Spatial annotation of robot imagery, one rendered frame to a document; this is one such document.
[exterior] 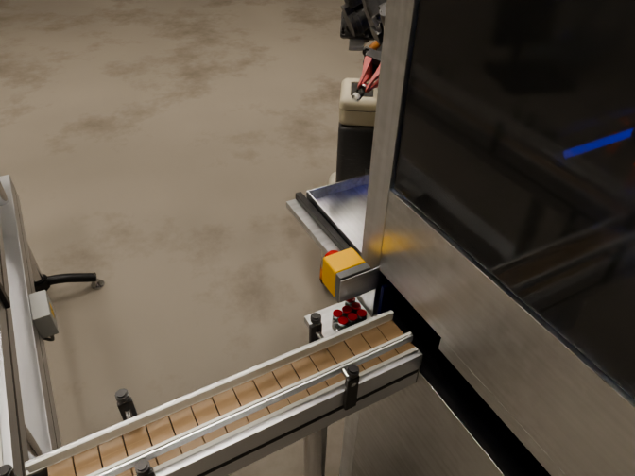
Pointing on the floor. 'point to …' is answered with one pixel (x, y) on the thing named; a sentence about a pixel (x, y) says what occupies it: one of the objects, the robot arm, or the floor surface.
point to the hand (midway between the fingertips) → (363, 87)
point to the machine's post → (384, 162)
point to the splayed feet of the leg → (69, 280)
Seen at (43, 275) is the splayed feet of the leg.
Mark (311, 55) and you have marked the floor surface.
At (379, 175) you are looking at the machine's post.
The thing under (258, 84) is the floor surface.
